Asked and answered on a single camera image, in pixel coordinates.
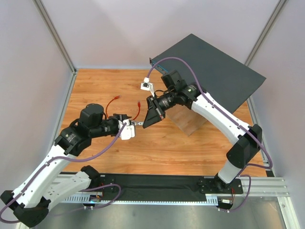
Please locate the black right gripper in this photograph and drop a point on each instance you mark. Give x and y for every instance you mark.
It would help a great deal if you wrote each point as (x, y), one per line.
(156, 108)

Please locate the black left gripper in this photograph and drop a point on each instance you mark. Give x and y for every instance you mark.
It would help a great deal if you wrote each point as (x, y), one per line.
(121, 118)

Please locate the silver transceiver module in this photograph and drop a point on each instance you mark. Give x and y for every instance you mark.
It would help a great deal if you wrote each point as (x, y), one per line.
(136, 123)

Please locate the dark blue network switch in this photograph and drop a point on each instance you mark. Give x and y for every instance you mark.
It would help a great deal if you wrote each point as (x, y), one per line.
(227, 80)

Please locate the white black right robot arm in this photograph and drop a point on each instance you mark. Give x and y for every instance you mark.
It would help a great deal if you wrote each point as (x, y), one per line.
(246, 140)

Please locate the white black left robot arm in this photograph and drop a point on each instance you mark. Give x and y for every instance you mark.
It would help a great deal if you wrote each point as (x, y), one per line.
(36, 197)

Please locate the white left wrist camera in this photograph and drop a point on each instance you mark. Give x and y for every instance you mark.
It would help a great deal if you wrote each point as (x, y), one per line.
(127, 129)

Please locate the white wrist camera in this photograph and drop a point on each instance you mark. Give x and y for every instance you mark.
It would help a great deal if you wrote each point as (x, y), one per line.
(127, 129)
(146, 85)

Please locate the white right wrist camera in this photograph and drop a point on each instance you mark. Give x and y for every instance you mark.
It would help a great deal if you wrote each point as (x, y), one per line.
(146, 85)

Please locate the wooden switch stand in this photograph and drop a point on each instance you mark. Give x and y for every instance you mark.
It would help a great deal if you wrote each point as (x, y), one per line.
(185, 119)

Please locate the left aluminium frame post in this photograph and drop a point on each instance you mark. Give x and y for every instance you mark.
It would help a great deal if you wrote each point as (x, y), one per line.
(51, 28)

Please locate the aluminium frame post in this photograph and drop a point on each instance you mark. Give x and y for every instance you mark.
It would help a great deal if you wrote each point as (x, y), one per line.
(265, 31)
(51, 28)

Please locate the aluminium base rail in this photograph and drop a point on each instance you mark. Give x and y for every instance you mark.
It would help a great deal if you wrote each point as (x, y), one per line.
(262, 187)

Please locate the right aluminium frame post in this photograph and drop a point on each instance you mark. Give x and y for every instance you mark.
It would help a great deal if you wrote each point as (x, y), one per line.
(265, 31)

